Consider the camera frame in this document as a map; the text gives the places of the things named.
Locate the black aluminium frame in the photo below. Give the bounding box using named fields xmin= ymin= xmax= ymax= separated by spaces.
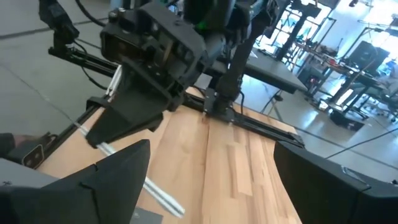
xmin=34 ymin=46 xmax=305 ymax=170

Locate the silver white flat bar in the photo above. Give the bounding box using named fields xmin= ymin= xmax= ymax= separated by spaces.
xmin=104 ymin=64 xmax=123 ymax=96

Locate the grey perforated metal riser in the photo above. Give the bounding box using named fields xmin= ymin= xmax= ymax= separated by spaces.
xmin=0 ymin=157 xmax=164 ymax=224

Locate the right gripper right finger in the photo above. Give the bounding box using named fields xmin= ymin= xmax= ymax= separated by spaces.
xmin=274 ymin=141 xmax=397 ymax=224

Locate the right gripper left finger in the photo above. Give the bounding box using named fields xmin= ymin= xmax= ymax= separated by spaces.
xmin=42 ymin=140 xmax=151 ymax=224

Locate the small black depth camera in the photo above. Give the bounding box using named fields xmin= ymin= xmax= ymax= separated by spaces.
xmin=12 ymin=142 xmax=45 ymax=169

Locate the dark grey desk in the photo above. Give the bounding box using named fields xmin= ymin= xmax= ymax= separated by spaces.
xmin=213 ymin=49 xmax=308 ymax=95

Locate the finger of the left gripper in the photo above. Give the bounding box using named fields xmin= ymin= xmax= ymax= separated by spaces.
xmin=86 ymin=104 xmax=134 ymax=149
xmin=124 ymin=102 xmax=169 ymax=138

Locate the dark background monitor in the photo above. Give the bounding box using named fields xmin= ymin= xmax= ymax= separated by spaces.
xmin=348 ymin=40 xmax=390 ymax=73

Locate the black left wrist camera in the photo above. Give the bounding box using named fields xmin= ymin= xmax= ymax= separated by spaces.
xmin=99 ymin=28 xmax=144 ymax=68

